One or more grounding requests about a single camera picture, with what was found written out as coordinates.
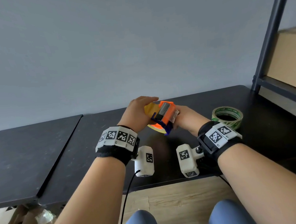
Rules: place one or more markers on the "person's left hand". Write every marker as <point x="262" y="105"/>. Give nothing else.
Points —
<point x="133" y="114"/>

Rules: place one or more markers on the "person's right hand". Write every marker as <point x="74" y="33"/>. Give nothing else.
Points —
<point x="188" y="119"/>

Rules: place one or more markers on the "person's left thumb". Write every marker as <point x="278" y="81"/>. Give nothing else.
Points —
<point x="150" y="99"/>

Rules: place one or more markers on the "person's right fingers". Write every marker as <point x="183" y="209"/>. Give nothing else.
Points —
<point x="175" y="111"/>

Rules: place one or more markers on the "orange tape dispenser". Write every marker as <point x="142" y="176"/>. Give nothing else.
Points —
<point x="165" y="116"/>

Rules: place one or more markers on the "yellow tape roll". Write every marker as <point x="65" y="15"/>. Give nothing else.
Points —
<point x="152" y="115"/>

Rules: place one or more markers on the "person's left forearm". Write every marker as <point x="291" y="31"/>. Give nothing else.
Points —
<point x="86" y="204"/>

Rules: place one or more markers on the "person's right forearm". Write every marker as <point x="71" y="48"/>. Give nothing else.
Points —
<point x="271" y="184"/>

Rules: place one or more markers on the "right wristband with marker tags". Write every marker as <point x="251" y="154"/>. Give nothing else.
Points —
<point x="216" y="137"/>

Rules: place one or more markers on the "wristband with marker tags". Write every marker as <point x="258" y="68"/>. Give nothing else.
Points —
<point x="118" y="142"/>
<point x="216" y="137"/>

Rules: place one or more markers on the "green tape roll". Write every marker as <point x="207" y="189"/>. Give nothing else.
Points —
<point x="227" y="117"/>

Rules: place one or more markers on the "left wristband with marker tags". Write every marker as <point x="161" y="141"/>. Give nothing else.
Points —
<point x="118" y="142"/>

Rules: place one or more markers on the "dark metal shelf rack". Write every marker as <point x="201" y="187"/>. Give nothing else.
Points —
<point x="276" y="57"/>

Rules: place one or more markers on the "person's right leg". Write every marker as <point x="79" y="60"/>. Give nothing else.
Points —
<point x="228" y="215"/>

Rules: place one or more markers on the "brown cardboard box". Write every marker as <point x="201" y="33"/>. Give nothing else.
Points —
<point x="290" y="60"/>

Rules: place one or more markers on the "crumpled clear plastic wrap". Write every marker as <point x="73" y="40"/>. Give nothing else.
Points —
<point x="45" y="216"/>

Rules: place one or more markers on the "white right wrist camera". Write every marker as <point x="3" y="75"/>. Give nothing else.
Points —
<point x="187" y="160"/>

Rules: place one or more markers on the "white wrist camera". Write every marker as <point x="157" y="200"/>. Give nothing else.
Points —
<point x="144" y="161"/>
<point x="187" y="160"/>

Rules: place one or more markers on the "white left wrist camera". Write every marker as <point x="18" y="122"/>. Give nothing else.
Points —
<point x="144" y="161"/>

